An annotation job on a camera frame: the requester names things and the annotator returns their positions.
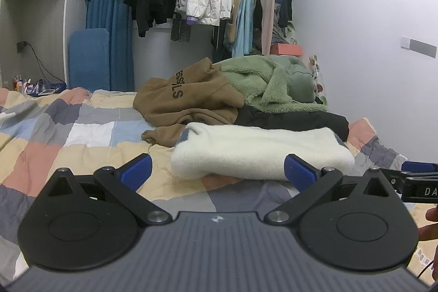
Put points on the hanging pink pants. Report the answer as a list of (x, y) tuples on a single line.
[(267, 4)]

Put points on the black jacket on bed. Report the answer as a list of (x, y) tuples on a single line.
[(291, 121)]

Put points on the printed plastic bag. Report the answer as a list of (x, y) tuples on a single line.
[(318, 80)]

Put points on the wall switch panel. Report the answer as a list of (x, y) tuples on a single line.
[(421, 47)]

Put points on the patchwork bedsheet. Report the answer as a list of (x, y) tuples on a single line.
[(68, 127)]

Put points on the green fleece jacket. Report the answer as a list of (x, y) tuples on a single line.
[(267, 80)]

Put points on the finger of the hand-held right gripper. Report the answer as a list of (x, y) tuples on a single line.
[(419, 167)]

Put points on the blue padded board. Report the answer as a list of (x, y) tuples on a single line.
[(89, 59)]

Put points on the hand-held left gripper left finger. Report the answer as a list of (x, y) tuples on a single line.
[(135, 170)]

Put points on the cluster of toiletry bottles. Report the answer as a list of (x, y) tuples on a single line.
[(20, 84)]

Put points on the hanging dark navy garment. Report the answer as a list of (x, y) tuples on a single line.
[(284, 9)]

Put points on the white fleece striped sweater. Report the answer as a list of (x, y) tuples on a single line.
[(260, 148)]

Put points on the pink box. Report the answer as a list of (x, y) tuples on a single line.
[(286, 49)]

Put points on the hanging striped garment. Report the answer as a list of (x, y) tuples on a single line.
[(180, 28)]

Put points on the hanging light blue garment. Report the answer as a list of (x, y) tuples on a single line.
[(244, 21)]

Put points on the brown hoodie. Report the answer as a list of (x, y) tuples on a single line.
[(191, 104)]

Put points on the black wall charger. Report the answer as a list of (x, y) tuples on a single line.
[(21, 47)]

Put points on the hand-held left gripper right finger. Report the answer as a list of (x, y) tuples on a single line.
[(299, 170)]

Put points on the person's right hand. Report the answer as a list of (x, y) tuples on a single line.
[(431, 234)]

